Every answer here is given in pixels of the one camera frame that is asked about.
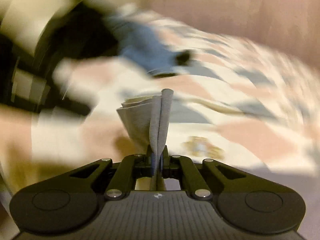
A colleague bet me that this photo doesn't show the pink curtain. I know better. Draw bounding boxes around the pink curtain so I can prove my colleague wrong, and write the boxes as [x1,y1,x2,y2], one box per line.
[142,0,319,67]

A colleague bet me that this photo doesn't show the pink blue checkered quilt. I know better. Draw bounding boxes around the pink blue checkered quilt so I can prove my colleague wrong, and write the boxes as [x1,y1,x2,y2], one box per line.
[32,4,320,178]

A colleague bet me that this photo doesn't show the black garment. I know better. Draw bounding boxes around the black garment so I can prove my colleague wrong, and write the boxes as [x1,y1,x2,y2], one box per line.
[32,0,121,61]

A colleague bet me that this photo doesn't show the blue denim jeans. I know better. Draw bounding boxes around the blue denim jeans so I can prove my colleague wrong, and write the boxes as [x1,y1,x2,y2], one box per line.
[103,15,191,77]

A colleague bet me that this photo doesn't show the grey cloth garment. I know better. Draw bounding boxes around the grey cloth garment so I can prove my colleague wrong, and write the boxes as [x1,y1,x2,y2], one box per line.
[117,88,174,191]

